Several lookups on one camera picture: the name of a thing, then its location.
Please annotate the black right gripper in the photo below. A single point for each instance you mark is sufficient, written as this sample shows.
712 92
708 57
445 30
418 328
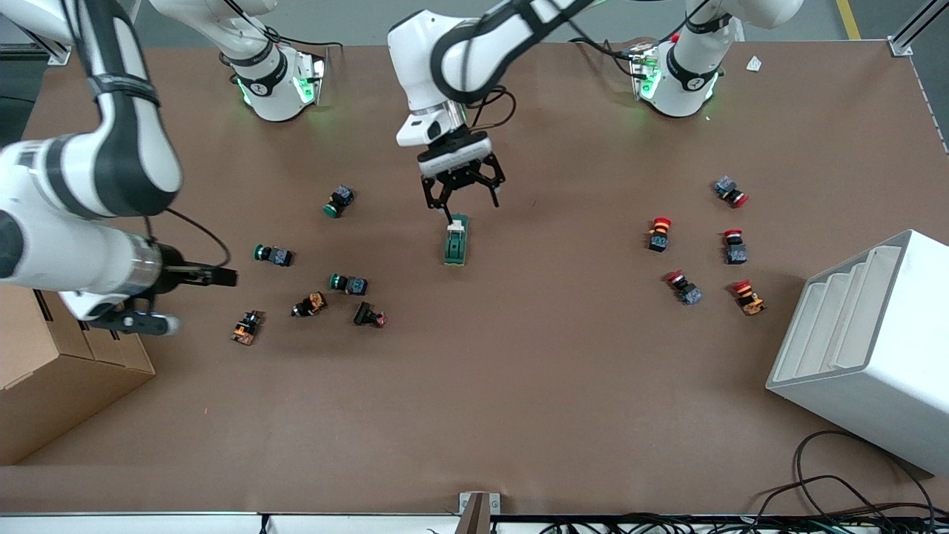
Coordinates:
176 271

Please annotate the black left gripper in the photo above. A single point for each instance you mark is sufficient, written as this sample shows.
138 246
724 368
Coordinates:
461 177

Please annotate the green relay block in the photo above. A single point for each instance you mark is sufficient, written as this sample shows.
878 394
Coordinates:
456 245

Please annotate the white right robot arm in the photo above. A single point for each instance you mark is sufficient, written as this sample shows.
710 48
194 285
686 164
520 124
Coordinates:
118 148

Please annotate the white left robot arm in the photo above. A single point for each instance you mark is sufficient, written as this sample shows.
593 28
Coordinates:
422 52

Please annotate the green mushroom push button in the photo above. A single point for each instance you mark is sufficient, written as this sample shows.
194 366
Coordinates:
339 201
274 256
350 284

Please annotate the brown cardboard box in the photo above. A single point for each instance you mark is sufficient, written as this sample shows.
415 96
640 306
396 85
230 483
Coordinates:
52 386

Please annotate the red mushroom button orange block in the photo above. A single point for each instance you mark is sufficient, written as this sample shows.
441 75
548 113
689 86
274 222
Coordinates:
749 298
659 234

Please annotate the red mushroom button blue block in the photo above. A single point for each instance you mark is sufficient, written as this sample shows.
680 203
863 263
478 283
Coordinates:
730 191
735 248
683 288

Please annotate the small white paper scrap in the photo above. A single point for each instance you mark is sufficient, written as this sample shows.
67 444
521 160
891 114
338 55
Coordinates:
754 64

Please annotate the white slotted storage bin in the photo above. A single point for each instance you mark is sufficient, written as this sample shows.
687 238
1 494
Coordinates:
882 356

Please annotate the black selector switch orange block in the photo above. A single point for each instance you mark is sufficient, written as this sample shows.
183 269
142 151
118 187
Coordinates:
247 328
310 304

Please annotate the aluminium frame profile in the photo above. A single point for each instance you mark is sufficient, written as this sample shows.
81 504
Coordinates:
916 26
41 41

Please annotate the grey metal bracket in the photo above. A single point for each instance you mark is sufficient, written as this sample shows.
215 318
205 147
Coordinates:
476 513

